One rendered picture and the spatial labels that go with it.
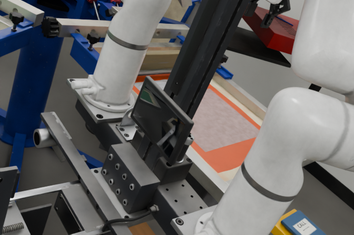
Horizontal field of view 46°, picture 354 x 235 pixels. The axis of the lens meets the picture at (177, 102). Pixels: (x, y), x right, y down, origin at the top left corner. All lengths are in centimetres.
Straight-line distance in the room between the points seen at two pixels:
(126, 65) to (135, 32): 8
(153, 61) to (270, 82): 224
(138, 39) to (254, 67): 290
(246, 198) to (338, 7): 31
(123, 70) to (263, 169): 41
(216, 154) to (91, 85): 52
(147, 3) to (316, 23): 35
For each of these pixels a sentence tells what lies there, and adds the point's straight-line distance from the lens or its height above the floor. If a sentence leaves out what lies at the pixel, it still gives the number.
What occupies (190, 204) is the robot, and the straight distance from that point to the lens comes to 81.
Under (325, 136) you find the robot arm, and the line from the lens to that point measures 59.
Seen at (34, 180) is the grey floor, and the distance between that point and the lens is 236.
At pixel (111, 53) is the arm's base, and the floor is 126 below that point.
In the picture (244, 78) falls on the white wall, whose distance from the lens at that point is 379.
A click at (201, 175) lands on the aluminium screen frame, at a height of 98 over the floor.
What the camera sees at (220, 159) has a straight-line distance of 129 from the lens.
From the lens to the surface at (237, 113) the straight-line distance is 160.
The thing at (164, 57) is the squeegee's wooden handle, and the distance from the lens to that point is 154.
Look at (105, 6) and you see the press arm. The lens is 183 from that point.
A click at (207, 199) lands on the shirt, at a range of 131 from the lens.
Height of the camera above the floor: 164
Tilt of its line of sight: 28 degrees down
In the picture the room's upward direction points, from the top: 24 degrees clockwise
